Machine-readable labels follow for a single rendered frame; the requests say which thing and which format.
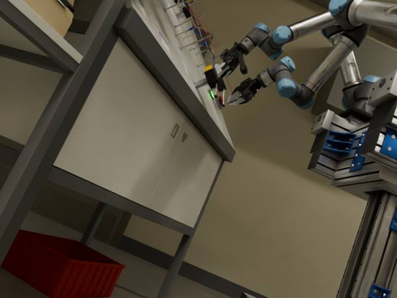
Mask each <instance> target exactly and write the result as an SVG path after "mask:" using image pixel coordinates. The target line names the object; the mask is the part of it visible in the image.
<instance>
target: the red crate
mask: <svg viewBox="0 0 397 298"><path fill-rule="evenodd" d="M1 267H2V268H4V269H6V270H7V271H9V272H10V273H12V274H13V275H15V276H17V277H18V278H20V279H21V280H23V281H25V282H26V283H28V284H29V285H31V286H33V287H34V288H36V289H37V290H39V291H40V292H42V293H44V294H45V295H47V296H48V297H50V298H85V297H110V295H111V294H112V291H113V289H114V287H115V284H116V282H117V280H118V278H119V276H120V274H121V271H122V269H123V268H125V266H124V265H122V264H121V263H119V262H117V261H115V260H113V259H111V258H109V257H107V256H105V255H103V254H101V253H99V252H97V251H96V250H94V249H92V248H90V247H88V246H86V245H84V244H82V243H81V242H79V241H76V240H73V239H67V238H62V237H55V236H52V235H46V234H41V233H37V232H31V231H25V230H22V229H20V230H19V231H18V233H17V235H16V237H15V239H14V241H13V243H12V245H11V247H10V249H9V251H8V252H7V254H6V256H5V258H4V260H3V262H2V264H1Z"/></svg>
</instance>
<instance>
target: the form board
mask: <svg viewBox="0 0 397 298"><path fill-rule="evenodd" d="M140 1H141V3H142V4H143V6H144V10H145V13H146V16H147V19H146V18H145V16H144V14H143V13H142V12H141V10H140V9H139V7H138V6H137V4H136V2H135V0H126V1H125V4H126V7H127V8H134V9H135V10H136V12H137V13H138V14H139V16H140V17H141V18H142V20H143V22H144V23H145V24H146V26H147V27H148V28H149V30H150V32H152V34H153V36H154V37H155V38H156V40H157V41H158V42H159V44H160V46H161V47H162V48H163V50H164V51H165V52H166V54H167V56H168V57H169V58H170V60H171V61H172V62H173V64H174V66H175V67H176V68H177V70H178V71H179V72H180V74H181V75H182V77H183V78H184V80H185V81H186V82H187V84H188V85H189V87H190V88H191V90H192V91H193V92H194V94H195V95H196V96H197V98H198V99H199V101H200V102H201V104H202V105H203V106H204V108H205V109H206V111H207V112H208V113H209V115H210V116H211V118H212V119H213V121H214V122H215V123H216V125H217V126H218V127H219V129H220V130H221V132H222V133H223V135H224V136H225V137H226V139H227V140H228V142H229V143H230V145H231V146H232V147H233V144H232V141H231V139H230V135H229V132H228V130H227V126H226V123H225V121H224V117H223V115H222V112H221V109H219V107H218V105H217V102H216V100H215V98H214V99H213V98H212V97H211V95H210V93H209V92H208V91H207V88H206V87H209V85H208V84H207V85H205V86H202V87H200V88H198V90H197V89H196V88H195V86H194V83H195V82H197V81H199V80H201V79H204V78H205V76H204V75H203V74H202V73H204V72H205V67H206V65H205V64H204V65H202V66H199V68H198V67H197V65H201V64H203V63H204V59H203V56H202V53H199V52H201V50H200V48H197V49H195V50H194V51H193V50H191V51H189V49H192V48H195V47H197V46H199V44H198V42H197V43H195V44H193V45H190V46H188V47H186V48H183V49H182V50H180V48H179V47H184V46H186V45H188V44H191V43H193V42H195V41H197V39H196V35H195V34H194V30H191V31H188V32H187V33H182V32H184V31H186V30H188V29H189V28H191V27H193V26H192V24H191V21H189V22H187V23H185V24H183V25H180V26H178V27H177V28H176V29H175V27H174V26H175V25H176V26H177V25H179V24H181V23H183V22H185V21H188V20H190V17H189V18H186V16H185V17H182V18H180V19H177V17H176V14H177V13H179V12H181V11H180V8H179V7H181V6H183V4H178V5H177V6H174V7H172V8H171V10H172V12H173V13H172V12H171V10H170V9H168V10H167V11H166V12H165V11H164V9H167V8H169V6H168V3H169V5H170V6H173V5H175V4H176V3H175V2H174V0H140ZM167 2H168V3H167ZM175 13H176V14H175ZM150 15H151V16H152V18H153V20H154V21H155V23H156V24H157V28H158V32H159V31H160V33H161V34H162V36H163V37H164V39H165V40H166V42H167V43H168V47H169V50H170V53H171V55H170V54H169V52H168V51H167V49H166V48H165V47H164V45H163V44H162V41H161V37H160V35H159V33H158V32H157V31H156V29H155V28H154V26H153V24H152V20H151V16H150ZM179 33H182V34H180V35H178V36H176V38H175V35H177V34H179ZM192 34H194V35H192ZM189 35H192V36H190V37H187V36H189ZM185 37H187V38H185ZM182 38H185V39H184V41H183V39H182ZM196 53H199V54H198V55H196ZM182 61H183V63H184V64H185V66H186V69H187V73H188V74H187V73H186V71H185V70H184V67H183V64H182ZM193 81H194V83H193ZM233 149H234V147H233Z"/></svg>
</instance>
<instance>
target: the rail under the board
mask: <svg viewBox="0 0 397 298"><path fill-rule="evenodd" d="M112 27H113V28H114V29H115V30H116V32H117V33H118V34H119V37H120V38H121V39H122V40H123V42H124V43H125V44H126V45H127V46H128V47H129V48H130V50H131V51H132V52H133V54H134V55H136V57H137V58H138V59H139V61H140V62H141V63H142V64H143V65H144V66H145V67H146V69H147V70H148V71H149V72H150V74H152V76H153V77H154V78H155V80H156V81H157V82H158V83H159V84H160V85H161V86H162V88H163V89H164V90H165V91H166V92H167V93H168V95H169V96H170V97H171V99H172V100H173V101H174V102H175V103H176V104H177V105H178V107H179V108H180V109H181V110H182V111H183V112H184V114H185V115H186V116H187V118H188V119H189V120H190V121H191V122H192V123H193V125H194V126H195V127H196V128H197V129H198V130H199V131H200V133H201V134H202V135H203V137H204V138H205V139H206V140H207V141H208V142H209V144H210V145H211V146H212V147H213V148H214V149H215V150H216V152H217V153H218V154H219V156H221V158H223V159H224V161H228V162H230V163H231V162H232V161H233V158H234V156H235V154H236V151H235V150H234V149H233V147H232V146H231V145H230V143H229V142H228V140H227V139H226V137H225V136H224V135H223V133H222V132H221V130H220V129H219V127H218V126H217V125H216V123H215V122H214V121H213V119H212V118H211V116H210V115H209V113H208V112H207V111H206V109H205V108H204V106H203V105H202V104H201V102H200V101H199V99H198V98H197V96H196V95H195V94H194V92H193V91H192V90H191V88H190V87H189V85H188V84H187V82H186V81H185V80H184V78H183V77H182V75H181V74H180V72H179V71H178V70H177V68H176V67H175V66H174V64H173V62H172V61H171V60H170V58H169V57H168V56H167V54H166V52H165V51H164V50H163V48H162V47H161V46H160V44H159V42H158V41H157V40H156V38H155V37H154V36H153V34H152V32H150V30H149V28H148V27H147V26H146V24H145V23H144V22H143V20H142V18H141V17H140V16H139V14H138V13H137V12H136V10H135V9H134V8H127V7H122V9H121V10H120V12H119V14H118V16H117V18H116V20H115V22H114V23H113V25H112Z"/></svg>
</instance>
